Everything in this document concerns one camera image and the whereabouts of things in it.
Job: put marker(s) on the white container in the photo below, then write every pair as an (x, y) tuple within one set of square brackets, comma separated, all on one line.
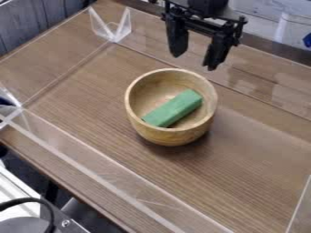
[(294, 31)]

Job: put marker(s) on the brown wooden bowl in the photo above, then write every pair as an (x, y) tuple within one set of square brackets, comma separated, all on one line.
[(152, 90)]

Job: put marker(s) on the grey metal clamp plate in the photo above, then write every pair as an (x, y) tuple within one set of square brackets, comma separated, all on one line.
[(66, 224)]

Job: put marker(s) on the clear acrylic barrier wall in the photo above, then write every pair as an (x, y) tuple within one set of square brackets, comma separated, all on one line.
[(234, 180)]

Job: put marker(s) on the green rectangular block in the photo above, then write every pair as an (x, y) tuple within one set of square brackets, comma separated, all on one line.
[(176, 109)]

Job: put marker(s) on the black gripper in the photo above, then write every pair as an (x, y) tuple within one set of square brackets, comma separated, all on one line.
[(209, 17)]

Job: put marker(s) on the clear acrylic corner bracket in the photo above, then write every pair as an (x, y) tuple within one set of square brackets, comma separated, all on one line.
[(110, 30)]

